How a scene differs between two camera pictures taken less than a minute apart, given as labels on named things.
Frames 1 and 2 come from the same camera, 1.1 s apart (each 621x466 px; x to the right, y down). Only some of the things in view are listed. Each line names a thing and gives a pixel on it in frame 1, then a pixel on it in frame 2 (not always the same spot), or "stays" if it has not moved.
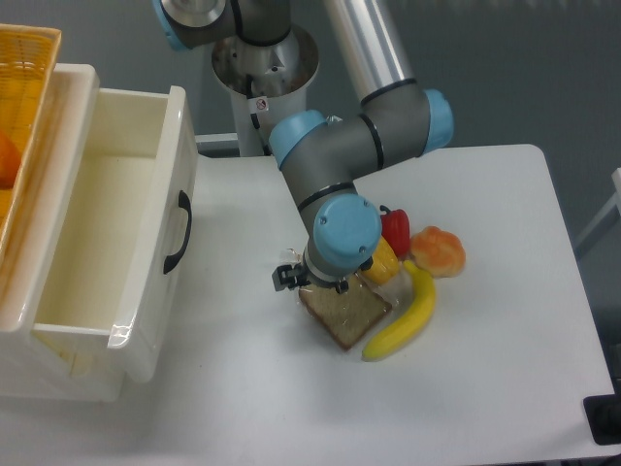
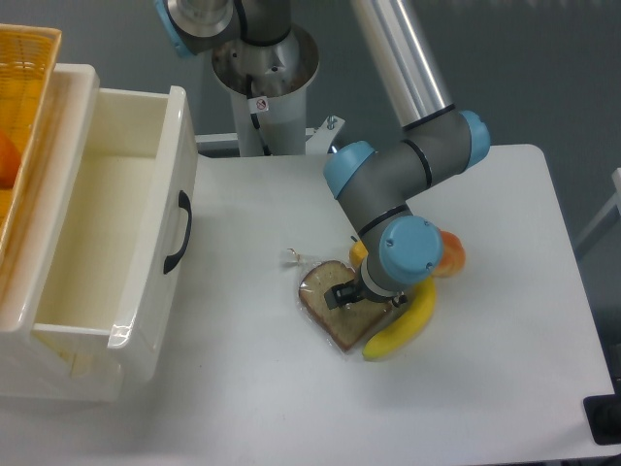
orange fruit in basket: [11, 161] stays
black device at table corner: [604, 416] stays
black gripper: [286, 277] → [341, 294]
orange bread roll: [438, 252] stays
